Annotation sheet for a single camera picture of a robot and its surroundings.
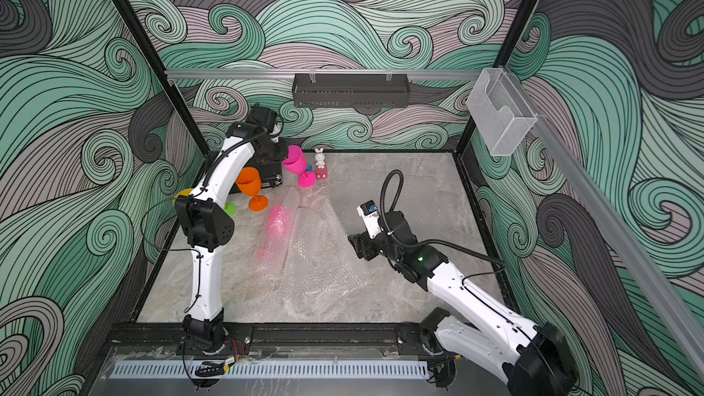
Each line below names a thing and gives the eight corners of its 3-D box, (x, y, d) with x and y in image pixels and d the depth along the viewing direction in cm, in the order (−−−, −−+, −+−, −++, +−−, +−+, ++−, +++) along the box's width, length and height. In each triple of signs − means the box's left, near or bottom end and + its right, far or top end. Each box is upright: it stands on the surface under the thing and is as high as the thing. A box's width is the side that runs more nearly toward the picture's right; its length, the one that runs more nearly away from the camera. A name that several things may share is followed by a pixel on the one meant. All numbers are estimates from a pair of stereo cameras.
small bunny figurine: (316, 179, 112) (315, 166, 106) (313, 162, 119) (311, 149, 113) (327, 178, 113) (326, 165, 107) (324, 160, 120) (322, 147, 113)
